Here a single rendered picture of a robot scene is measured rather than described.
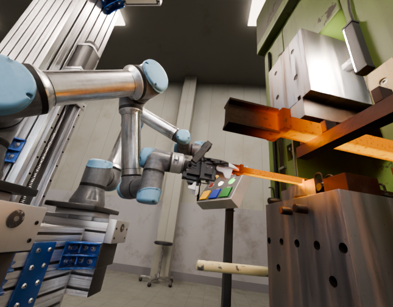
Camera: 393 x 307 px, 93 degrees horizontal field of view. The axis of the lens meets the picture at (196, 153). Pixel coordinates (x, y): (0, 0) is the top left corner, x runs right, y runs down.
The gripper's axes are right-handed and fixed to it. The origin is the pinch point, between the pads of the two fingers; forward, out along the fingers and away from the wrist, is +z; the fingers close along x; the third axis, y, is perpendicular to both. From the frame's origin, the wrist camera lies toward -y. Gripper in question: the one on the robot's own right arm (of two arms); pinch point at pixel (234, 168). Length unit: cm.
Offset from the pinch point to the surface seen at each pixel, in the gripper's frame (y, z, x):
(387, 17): -53, 41, 36
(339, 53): -65, 47, 13
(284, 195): 4.4, 27.7, -9.8
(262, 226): -5, 165, -276
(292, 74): -54, 27, 4
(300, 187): 3.2, 27.7, 0.4
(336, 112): -32, 44, 8
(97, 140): -154, -200, -374
